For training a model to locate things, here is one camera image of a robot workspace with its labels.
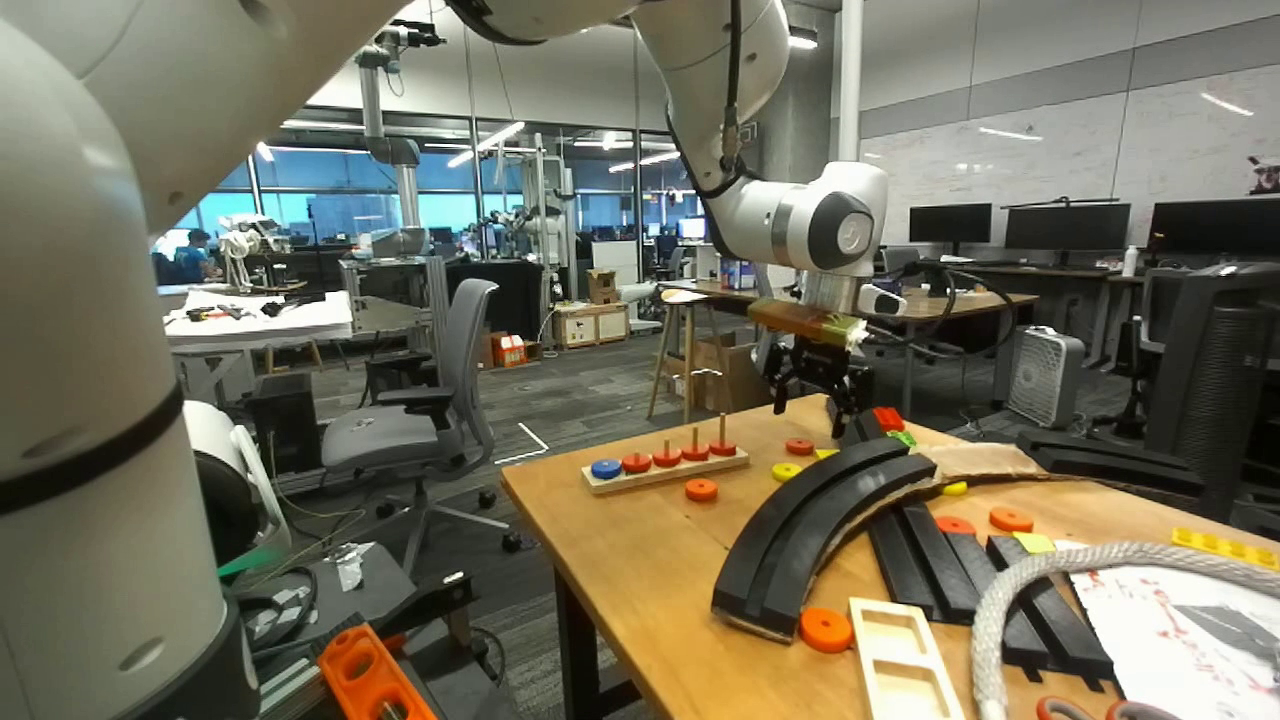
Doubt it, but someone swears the black office chair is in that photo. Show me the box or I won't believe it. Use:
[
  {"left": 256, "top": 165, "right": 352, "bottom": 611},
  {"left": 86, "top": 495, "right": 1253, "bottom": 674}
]
[{"left": 1131, "top": 264, "right": 1280, "bottom": 525}]

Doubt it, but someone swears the grey office chair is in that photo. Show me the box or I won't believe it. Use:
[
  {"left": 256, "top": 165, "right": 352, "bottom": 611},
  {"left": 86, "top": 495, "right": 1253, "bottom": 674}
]
[{"left": 313, "top": 278, "right": 528, "bottom": 564}]

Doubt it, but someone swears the wooden background desk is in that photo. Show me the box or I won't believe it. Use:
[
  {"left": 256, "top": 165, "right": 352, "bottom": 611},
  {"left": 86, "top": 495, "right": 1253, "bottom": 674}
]
[{"left": 655, "top": 278, "right": 1044, "bottom": 404}]

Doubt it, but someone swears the brown cardboard sheet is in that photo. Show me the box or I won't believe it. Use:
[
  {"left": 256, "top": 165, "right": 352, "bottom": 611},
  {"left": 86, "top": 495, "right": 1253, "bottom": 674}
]
[{"left": 854, "top": 431, "right": 1053, "bottom": 536}]

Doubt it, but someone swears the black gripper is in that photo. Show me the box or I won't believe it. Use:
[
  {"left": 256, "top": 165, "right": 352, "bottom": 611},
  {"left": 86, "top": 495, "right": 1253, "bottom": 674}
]
[{"left": 769, "top": 340, "right": 872, "bottom": 446}]

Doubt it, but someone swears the wooden stool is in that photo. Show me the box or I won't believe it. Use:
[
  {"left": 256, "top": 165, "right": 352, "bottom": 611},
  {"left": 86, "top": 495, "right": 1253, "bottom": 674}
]
[{"left": 646, "top": 295, "right": 712, "bottom": 426}]

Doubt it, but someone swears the curved black track piece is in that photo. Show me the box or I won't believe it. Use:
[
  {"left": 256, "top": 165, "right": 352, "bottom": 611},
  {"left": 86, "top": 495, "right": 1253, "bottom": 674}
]
[
  {"left": 729, "top": 451, "right": 944, "bottom": 644},
  {"left": 709, "top": 431, "right": 914, "bottom": 621}
]

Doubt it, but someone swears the white braided rope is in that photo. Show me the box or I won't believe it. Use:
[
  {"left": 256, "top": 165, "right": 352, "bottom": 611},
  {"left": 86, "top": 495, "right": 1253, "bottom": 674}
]
[{"left": 967, "top": 536, "right": 1280, "bottom": 720}]

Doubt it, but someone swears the black equipment cart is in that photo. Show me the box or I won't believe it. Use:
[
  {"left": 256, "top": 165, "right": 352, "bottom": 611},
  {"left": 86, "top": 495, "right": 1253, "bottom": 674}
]
[{"left": 224, "top": 536, "right": 474, "bottom": 720}]

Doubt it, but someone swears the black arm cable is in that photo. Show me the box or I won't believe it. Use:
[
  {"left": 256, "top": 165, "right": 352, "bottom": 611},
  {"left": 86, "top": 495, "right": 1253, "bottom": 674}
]
[{"left": 693, "top": 0, "right": 751, "bottom": 205}]

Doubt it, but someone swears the white work table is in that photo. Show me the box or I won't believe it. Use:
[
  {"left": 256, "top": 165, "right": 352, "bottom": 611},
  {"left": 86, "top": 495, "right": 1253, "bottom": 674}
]
[{"left": 159, "top": 285, "right": 359, "bottom": 404}]

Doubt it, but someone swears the orange scissors handle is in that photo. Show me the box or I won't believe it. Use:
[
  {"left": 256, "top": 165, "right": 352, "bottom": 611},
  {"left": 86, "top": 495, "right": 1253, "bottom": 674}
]
[{"left": 1032, "top": 694, "right": 1177, "bottom": 720}]

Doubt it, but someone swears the white printed paper sheet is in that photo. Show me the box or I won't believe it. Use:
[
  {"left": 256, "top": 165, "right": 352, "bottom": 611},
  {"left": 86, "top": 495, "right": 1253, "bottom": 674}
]
[{"left": 1065, "top": 564, "right": 1280, "bottom": 720}]

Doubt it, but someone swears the black computer monitor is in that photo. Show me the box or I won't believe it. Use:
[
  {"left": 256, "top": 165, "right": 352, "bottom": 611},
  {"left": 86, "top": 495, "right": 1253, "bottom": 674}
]
[
  {"left": 1002, "top": 200, "right": 1138, "bottom": 256},
  {"left": 1148, "top": 197, "right": 1280, "bottom": 264},
  {"left": 904, "top": 200, "right": 997, "bottom": 252}
]

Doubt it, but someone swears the white air purifier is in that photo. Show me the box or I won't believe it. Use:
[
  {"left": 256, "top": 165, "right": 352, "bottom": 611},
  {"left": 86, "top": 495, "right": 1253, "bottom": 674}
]
[{"left": 1005, "top": 325, "right": 1093, "bottom": 431}]

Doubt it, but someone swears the white compartment tray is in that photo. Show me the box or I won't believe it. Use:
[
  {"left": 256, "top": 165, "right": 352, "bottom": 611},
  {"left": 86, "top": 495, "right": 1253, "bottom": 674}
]
[{"left": 843, "top": 596, "right": 973, "bottom": 720}]

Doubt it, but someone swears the orange plastic tool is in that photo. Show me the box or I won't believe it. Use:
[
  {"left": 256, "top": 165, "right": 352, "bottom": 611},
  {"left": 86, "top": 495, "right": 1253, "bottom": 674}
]
[{"left": 317, "top": 621, "right": 438, "bottom": 720}]

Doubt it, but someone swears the straight black track piece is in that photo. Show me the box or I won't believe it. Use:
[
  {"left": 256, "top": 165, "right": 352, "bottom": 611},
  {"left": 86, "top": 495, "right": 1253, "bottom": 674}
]
[
  {"left": 983, "top": 532, "right": 1122, "bottom": 694},
  {"left": 866, "top": 506, "right": 954, "bottom": 629},
  {"left": 904, "top": 495, "right": 1057, "bottom": 674}
]

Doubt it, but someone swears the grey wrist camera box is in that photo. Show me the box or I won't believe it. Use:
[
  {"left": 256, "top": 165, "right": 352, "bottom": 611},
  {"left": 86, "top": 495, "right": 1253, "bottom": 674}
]
[{"left": 854, "top": 278, "right": 918, "bottom": 325}]

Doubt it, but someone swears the yellow studded brick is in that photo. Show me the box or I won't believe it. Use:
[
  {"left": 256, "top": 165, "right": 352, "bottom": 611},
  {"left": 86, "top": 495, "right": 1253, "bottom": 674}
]
[{"left": 1167, "top": 525, "right": 1280, "bottom": 577}]

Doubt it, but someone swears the cardboard storage box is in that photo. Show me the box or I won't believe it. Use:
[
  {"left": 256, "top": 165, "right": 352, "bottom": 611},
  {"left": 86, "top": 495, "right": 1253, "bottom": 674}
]
[{"left": 551, "top": 295, "right": 634, "bottom": 354}]

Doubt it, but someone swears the light wooden peg board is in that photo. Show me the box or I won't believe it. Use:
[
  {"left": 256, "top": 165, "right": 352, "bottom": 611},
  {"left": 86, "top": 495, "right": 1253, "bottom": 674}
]
[{"left": 578, "top": 439, "right": 751, "bottom": 501}]

